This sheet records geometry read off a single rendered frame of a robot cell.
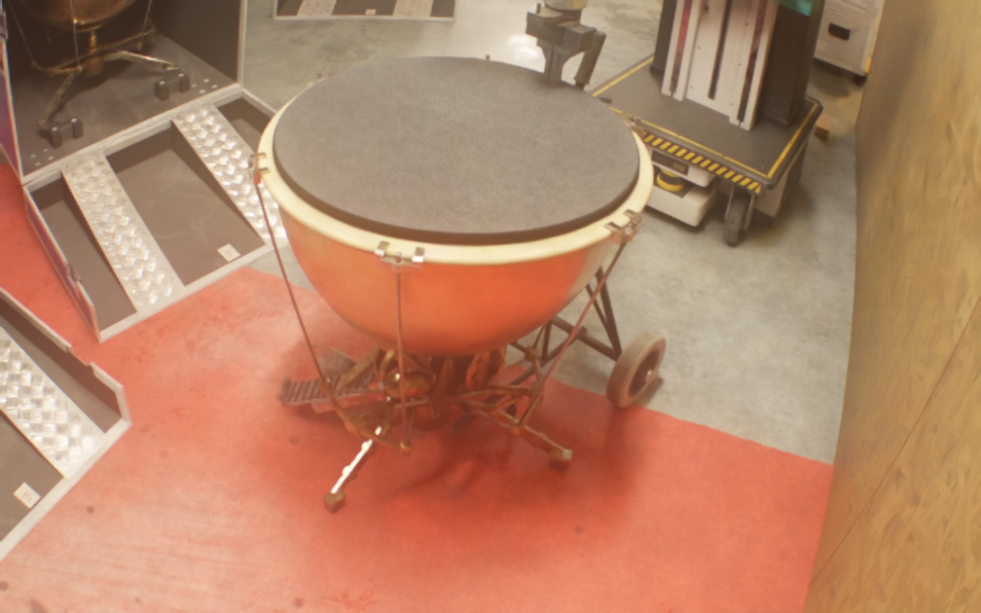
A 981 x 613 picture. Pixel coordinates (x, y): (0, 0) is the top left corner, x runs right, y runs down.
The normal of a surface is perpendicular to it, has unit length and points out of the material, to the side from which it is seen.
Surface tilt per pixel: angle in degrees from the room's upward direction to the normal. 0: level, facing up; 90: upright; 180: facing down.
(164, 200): 2
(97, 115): 0
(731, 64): 90
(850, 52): 90
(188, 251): 2
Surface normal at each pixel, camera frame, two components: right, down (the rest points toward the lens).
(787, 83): -0.52, 0.48
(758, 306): 0.12, -0.78
